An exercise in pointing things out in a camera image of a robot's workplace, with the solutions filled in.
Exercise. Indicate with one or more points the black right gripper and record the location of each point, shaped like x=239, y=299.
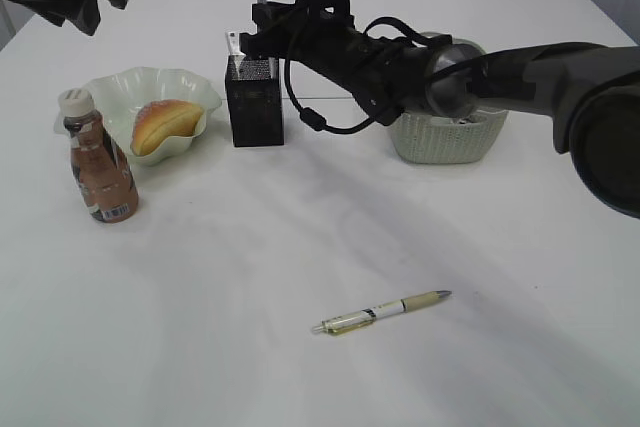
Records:
x=329, y=48

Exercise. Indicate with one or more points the clear plastic ruler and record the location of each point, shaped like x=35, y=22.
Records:
x=233, y=43

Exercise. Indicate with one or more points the bread bun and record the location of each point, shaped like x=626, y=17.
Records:
x=159, y=120

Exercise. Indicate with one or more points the brown Nescafe coffee bottle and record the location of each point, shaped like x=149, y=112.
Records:
x=99, y=166

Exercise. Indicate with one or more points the white beige ballpoint pen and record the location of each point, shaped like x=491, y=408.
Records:
x=365, y=317

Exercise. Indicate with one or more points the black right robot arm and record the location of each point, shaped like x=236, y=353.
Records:
x=589, y=91

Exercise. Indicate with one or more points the black mesh pen holder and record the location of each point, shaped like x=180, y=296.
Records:
x=253, y=92

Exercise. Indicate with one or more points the pale green wavy plate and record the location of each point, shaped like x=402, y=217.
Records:
x=120, y=97

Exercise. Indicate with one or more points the light green woven basket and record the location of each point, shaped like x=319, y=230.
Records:
x=445, y=125

